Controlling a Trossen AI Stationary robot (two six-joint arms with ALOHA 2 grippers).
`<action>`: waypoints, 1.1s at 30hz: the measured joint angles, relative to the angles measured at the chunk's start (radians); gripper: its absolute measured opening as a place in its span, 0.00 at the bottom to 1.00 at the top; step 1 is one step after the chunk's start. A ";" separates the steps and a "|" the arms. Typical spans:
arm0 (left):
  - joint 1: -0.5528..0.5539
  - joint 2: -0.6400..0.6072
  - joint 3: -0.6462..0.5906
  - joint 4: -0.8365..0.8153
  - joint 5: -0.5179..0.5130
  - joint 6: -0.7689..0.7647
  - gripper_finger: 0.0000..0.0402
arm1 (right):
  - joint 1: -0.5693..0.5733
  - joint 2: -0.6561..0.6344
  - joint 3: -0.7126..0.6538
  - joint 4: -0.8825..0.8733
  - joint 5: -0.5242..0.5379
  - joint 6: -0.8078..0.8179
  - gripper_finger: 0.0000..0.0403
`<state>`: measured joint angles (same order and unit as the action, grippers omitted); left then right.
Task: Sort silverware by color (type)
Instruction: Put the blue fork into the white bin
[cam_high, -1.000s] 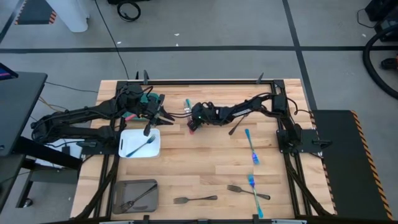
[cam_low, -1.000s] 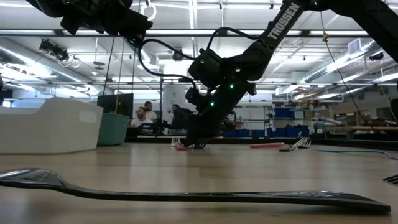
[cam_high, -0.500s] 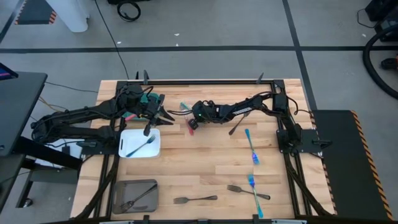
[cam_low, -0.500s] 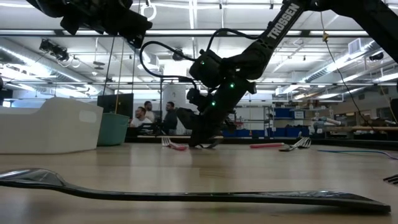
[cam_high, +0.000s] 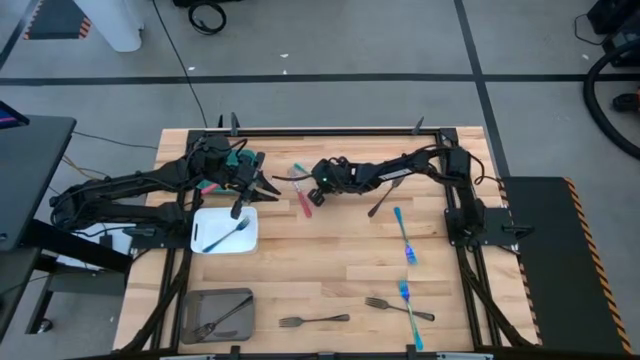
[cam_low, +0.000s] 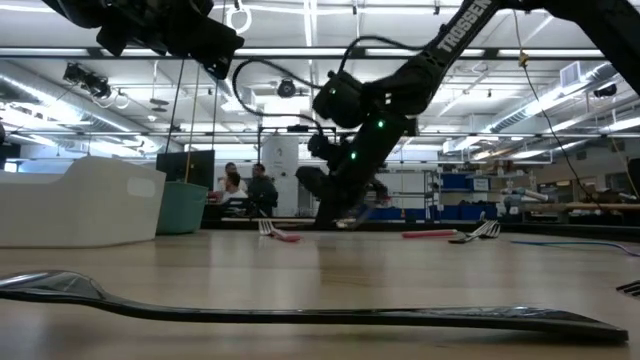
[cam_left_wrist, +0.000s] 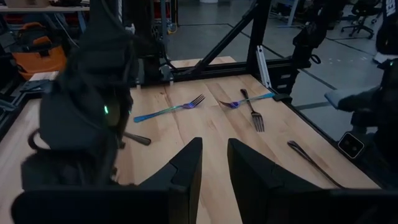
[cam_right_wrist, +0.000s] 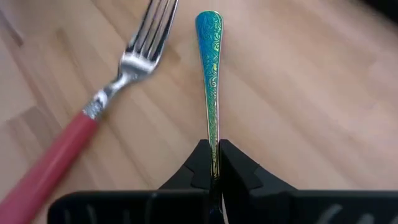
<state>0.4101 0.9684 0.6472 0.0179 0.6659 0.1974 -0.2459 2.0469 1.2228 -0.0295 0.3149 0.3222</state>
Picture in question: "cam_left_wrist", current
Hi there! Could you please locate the black metal fork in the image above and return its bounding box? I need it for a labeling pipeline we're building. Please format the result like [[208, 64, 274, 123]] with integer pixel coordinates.
[[287, 139, 345, 190], [239, 88, 266, 133]]

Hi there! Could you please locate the orange and black shop vacuum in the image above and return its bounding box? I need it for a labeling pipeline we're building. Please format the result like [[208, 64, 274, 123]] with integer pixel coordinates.
[[12, 21, 68, 80]]

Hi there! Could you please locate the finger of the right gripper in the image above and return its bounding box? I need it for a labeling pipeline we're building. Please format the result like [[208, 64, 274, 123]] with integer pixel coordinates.
[[95, 136, 122, 187], [20, 149, 97, 189]]

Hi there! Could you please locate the black table frame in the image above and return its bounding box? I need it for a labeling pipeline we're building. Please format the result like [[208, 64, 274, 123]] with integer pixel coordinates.
[[0, 0, 383, 190]]

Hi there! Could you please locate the silver aluminium bracket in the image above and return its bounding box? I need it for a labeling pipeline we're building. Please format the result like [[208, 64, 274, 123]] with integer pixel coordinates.
[[255, 45, 272, 90]]

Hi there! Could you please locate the black table-level camera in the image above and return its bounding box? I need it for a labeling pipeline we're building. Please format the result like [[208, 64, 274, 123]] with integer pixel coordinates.
[[338, 131, 366, 160]]

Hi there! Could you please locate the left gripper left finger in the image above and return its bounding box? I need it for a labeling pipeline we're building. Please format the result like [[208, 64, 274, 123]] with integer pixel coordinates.
[[11, 136, 204, 224]]

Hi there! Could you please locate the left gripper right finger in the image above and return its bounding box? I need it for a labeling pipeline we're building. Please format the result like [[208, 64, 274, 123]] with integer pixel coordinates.
[[227, 138, 398, 224]]

